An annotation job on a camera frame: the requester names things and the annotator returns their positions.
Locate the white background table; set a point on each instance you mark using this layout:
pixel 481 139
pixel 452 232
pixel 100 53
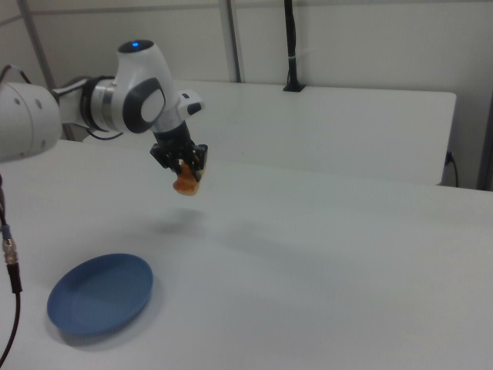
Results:
pixel 308 127

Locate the orange bread roll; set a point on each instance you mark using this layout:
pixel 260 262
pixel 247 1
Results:
pixel 186 184

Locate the blue round plate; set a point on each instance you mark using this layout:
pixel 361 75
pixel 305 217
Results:
pixel 100 294

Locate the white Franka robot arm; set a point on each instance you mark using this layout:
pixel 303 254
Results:
pixel 127 96

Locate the black pole with clamp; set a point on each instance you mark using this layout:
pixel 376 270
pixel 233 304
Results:
pixel 291 58

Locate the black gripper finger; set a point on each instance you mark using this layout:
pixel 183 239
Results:
pixel 163 159
pixel 200 156

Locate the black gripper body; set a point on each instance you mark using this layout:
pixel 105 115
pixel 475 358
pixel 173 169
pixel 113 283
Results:
pixel 173 136

